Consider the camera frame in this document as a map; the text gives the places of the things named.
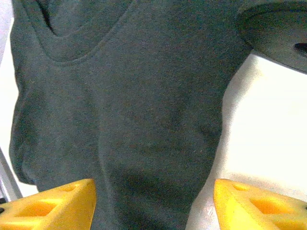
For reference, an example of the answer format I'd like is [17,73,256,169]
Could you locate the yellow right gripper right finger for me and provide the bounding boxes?
[213,178,307,230]

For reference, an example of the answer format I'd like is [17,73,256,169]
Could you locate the dark gray cloth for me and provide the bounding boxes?
[9,0,307,230]

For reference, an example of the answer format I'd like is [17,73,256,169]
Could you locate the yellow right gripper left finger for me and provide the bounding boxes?
[0,178,97,230]

